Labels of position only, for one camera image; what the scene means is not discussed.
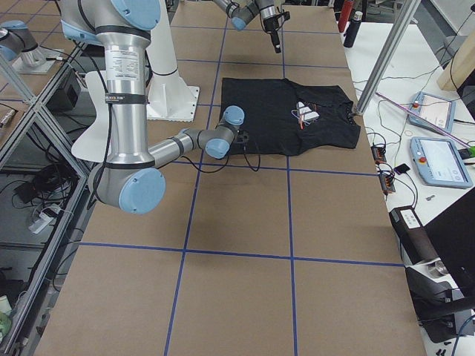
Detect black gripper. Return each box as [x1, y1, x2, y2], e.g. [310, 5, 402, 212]
[263, 11, 290, 53]
[236, 130, 249, 145]

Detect black graphic t-shirt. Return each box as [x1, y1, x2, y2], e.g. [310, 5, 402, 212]
[221, 78, 361, 156]

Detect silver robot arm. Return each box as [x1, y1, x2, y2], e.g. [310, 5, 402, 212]
[214, 0, 290, 53]
[59, 1, 245, 214]

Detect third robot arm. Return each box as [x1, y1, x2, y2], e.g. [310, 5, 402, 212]
[1, 20, 38, 62]

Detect red bottle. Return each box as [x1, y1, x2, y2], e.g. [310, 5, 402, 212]
[338, 0, 354, 33]

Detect black bottle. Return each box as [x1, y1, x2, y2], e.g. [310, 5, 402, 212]
[343, 11, 363, 48]

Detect white plastic chair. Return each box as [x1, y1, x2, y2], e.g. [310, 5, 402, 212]
[70, 70, 123, 164]

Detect far teach pendant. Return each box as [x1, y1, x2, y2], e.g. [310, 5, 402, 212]
[407, 91, 456, 133]

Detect teach pendant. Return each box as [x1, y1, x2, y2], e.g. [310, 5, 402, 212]
[410, 137, 473, 189]
[407, 91, 456, 133]

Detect near teach pendant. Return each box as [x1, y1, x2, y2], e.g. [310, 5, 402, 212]
[410, 137, 473, 189]

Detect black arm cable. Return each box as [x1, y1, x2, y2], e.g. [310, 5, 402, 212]
[88, 36, 263, 208]

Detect aluminium frame post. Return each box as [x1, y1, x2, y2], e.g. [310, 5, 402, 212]
[356, 0, 421, 115]

